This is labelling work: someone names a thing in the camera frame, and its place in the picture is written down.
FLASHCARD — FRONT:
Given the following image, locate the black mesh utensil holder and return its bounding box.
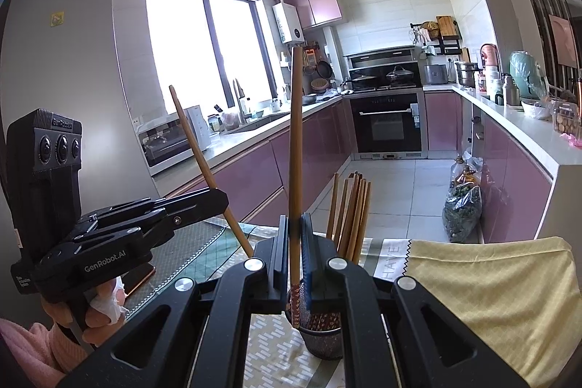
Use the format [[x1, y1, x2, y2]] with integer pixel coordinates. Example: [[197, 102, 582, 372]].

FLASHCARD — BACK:
[[284, 296, 345, 361]]

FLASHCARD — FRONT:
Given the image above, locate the patterned beige teal tablecloth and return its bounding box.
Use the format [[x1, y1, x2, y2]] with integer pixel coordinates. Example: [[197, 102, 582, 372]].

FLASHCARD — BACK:
[[122, 216, 411, 388]]

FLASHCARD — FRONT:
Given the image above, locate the pink wall picture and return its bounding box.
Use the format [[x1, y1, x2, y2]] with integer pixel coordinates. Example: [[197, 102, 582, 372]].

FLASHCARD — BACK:
[[547, 12, 581, 69]]

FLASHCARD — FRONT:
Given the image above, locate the mint green appliance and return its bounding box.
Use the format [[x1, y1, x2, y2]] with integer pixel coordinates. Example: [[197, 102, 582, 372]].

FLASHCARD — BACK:
[[509, 50, 547, 100]]

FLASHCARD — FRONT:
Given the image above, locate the clear plastic food container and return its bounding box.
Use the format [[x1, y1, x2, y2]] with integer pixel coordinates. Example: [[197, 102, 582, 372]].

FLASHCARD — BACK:
[[552, 101, 582, 139]]

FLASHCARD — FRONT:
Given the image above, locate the red-tipped wooden chopstick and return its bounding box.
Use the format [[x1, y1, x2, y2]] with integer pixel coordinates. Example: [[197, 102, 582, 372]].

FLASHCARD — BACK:
[[287, 45, 305, 331], [168, 84, 256, 260]]

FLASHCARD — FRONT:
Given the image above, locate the kitchen window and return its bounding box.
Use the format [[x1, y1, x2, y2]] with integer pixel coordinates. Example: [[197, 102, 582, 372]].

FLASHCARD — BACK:
[[144, 0, 279, 121]]

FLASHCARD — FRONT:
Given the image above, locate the steel kitchen sink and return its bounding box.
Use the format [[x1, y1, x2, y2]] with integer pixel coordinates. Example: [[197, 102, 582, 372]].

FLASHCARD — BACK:
[[224, 112, 292, 135]]

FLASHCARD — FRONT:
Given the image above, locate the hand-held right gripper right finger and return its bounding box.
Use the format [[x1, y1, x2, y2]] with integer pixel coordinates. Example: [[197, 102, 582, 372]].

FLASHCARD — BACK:
[[300, 212, 530, 388]]

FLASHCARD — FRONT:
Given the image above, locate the rose gold smartphone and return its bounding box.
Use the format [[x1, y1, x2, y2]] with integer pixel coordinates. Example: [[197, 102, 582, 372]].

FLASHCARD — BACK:
[[123, 263, 156, 296]]

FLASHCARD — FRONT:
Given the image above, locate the black wall rack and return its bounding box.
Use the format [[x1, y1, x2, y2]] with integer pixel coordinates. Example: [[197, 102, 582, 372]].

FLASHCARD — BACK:
[[410, 17, 463, 55]]

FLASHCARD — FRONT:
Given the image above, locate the pink kettle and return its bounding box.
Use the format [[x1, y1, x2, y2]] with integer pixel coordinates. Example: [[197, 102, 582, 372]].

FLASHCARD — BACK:
[[479, 43, 499, 71]]

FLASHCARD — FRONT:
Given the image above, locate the steel stockpot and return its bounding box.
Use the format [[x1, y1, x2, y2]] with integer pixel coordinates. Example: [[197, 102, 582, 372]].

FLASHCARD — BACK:
[[455, 61, 478, 88]]

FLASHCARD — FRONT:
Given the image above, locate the white water heater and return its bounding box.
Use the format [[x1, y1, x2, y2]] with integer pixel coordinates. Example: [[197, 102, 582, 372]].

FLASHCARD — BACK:
[[272, 1, 305, 44]]

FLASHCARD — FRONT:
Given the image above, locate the bundle of wooden chopsticks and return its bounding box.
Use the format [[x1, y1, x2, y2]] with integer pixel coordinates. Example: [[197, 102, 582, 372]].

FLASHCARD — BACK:
[[309, 171, 373, 332]]

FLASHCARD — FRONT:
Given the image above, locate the plastic oil bottle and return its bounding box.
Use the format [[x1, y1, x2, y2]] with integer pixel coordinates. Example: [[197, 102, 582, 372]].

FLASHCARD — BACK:
[[450, 156, 483, 189]]

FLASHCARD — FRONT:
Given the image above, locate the white tissue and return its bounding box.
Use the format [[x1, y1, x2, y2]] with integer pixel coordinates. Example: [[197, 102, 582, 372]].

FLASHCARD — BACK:
[[89, 278, 130, 321]]

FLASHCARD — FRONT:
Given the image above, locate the steel thermos bottle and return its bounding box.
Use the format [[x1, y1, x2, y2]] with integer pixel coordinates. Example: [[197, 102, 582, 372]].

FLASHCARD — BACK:
[[501, 74, 521, 107]]

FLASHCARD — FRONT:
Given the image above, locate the pink base cabinet with sink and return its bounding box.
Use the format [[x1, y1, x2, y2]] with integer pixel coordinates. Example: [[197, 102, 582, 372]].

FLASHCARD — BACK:
[[149, 94, 356, 231]]

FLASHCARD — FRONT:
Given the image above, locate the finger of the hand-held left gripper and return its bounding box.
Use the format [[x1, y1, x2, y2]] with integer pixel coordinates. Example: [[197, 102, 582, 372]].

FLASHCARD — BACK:
[[63, 204, 229, 255], [88, 187, 230, 231]]

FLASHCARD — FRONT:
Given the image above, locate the black pot with glass lid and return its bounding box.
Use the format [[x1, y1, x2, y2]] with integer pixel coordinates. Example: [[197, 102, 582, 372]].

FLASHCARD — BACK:
[[352, 72, 378, 91], [385, 66, 416, 88]]

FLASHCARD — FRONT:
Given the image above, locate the tall refrigerator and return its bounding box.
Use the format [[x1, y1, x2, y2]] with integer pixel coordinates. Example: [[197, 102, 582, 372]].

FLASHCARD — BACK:
[[0, 0, 170, 236]]

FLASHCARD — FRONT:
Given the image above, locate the wooden cutting board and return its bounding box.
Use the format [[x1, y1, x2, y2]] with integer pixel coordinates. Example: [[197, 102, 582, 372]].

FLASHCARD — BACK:
[[436, 16, 457, 39]]

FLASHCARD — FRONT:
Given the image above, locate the pink wall cabinet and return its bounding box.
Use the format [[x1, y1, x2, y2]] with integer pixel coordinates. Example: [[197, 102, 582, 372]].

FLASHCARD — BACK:
[[282, 0, 343, 30]]

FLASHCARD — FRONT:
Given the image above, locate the clear bag of greens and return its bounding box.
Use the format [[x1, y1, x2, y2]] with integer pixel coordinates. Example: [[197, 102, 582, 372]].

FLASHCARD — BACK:
[[441, 183, 483, 244]]

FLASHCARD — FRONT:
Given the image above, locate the steel kitchen faucet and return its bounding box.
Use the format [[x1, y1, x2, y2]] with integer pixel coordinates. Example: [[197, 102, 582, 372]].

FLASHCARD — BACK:
[[232, 78, 251, 125]]

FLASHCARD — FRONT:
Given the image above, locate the person's left hand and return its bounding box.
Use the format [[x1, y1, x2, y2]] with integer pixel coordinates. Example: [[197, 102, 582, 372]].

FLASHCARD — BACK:
[[40, 276, 131, 342]]

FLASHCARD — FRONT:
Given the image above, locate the yellow cloth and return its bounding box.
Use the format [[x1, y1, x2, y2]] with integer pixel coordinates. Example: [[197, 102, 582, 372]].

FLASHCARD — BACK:
[[370, 235, 577, 388]]

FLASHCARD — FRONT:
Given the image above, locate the pink peninsula base cabinet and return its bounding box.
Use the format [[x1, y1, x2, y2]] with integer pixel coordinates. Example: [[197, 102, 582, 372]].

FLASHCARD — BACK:
[[422, 83, 582, 244]]

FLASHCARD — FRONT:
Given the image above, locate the white bowl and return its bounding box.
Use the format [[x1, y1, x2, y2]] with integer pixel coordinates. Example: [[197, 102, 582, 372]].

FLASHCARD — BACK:
[[521, 99, 552, 120]]

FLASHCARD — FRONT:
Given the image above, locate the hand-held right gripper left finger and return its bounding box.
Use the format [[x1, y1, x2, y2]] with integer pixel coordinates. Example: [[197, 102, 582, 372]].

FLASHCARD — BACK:
[[57, 213, 292, 388]]

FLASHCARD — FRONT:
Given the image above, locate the black built-in oven stove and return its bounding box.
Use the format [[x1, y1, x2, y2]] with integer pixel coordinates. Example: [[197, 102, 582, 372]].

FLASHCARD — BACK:
[[343, 46, 429, 160]]

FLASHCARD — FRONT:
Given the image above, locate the white microwave oven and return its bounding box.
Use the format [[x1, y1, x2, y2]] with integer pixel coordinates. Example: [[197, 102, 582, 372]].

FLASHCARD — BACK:
[[137, 105, 214, 179]]

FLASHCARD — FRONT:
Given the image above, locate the silver rice cooker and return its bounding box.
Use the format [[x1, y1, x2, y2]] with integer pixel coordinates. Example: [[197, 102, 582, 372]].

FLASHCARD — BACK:
[[424, 64, 449, 85]]

